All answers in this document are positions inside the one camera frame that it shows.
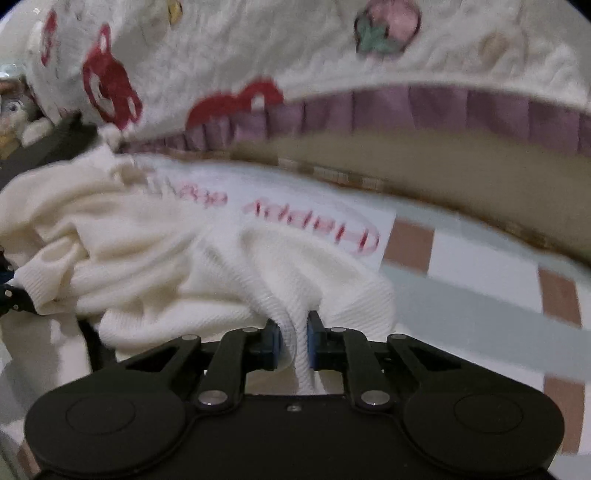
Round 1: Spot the white bear print quilt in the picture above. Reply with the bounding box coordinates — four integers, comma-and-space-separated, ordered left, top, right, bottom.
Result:
26, 1, 590, 155

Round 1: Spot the cream white knit sweater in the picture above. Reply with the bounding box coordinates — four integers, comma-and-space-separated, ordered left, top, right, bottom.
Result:
1, 151, 396, 395

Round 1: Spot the plush bunny toy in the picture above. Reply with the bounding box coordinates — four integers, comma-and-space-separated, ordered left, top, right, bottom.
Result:
0, 78, 54, 161

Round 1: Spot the beige bed base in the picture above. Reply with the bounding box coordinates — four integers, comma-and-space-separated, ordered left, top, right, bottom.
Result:
230, 130, 590, 264

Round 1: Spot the checkered panda cartoon rug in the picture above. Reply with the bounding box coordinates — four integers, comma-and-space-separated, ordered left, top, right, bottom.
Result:
1, 155, 590, 479

